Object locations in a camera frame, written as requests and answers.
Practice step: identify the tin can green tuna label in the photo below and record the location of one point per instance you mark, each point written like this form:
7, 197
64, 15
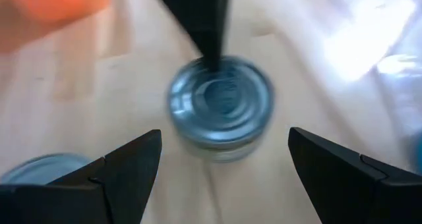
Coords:
43, 169

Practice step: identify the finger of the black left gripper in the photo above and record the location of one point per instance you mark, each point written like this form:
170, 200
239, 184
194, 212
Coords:
201, 13

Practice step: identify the clear plastic bin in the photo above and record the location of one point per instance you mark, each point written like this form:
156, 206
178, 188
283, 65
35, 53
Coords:
369, 36

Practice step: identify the tin can white food label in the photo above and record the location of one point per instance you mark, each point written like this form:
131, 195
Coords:
224, 118

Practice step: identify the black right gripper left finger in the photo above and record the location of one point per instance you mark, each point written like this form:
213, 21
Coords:
99, 197

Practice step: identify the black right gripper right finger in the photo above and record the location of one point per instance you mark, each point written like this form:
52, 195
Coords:
362, 197

